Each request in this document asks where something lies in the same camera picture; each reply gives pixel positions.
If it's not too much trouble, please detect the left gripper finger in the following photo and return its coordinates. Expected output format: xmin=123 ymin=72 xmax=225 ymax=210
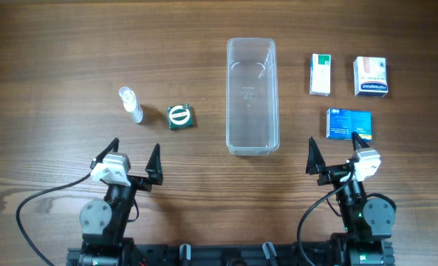
xmin=145 ymin=143 xmax=163 ymax=185
xmin=91 ymin=137 xmax=120 ymax=166

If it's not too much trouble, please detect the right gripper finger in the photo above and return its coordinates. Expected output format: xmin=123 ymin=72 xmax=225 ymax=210
xmin=352 ymin=132 xmax=369 ymax=151
xmin=306 ymin=137 xmax=326 ymax=175

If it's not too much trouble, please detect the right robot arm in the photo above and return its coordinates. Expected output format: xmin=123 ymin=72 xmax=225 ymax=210
xmin=297 ymin=132 xmax=397 ymax=265

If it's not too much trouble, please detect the Hansaplast plaster box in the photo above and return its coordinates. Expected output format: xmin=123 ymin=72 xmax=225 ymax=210
xmin=353 ymin=56 xmax=389 ymax=98

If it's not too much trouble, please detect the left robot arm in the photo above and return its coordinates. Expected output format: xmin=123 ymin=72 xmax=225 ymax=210
xmin=73 ymin=138 xmax=163 ymax=266

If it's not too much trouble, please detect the clear plastic container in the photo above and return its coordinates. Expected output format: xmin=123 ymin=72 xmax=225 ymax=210
xmin=226 ymin=38 xmax=280 ymax=156

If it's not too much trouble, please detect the white green medicine box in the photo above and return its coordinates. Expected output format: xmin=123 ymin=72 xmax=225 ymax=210
xmin=309 ymin=53 xmax=331 ymax=96

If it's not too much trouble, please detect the white spray bottle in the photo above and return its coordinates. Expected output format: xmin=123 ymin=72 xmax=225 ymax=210
xmin=118 ymin=86 xmax=143 ymax=124

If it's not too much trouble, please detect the blue medicine box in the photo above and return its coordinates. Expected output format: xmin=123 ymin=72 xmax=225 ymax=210
xmin=326 ymin=108 xmax=372 ymax=142

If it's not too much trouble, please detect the green Zam-Buk ointment box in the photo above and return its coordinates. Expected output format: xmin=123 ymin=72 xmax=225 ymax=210
xmin=167 ymin=103 xmax=194 ymax=131

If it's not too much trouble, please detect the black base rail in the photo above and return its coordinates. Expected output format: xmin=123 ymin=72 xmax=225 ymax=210
xmin=66 ymin=242 xmax=395 ymax=266

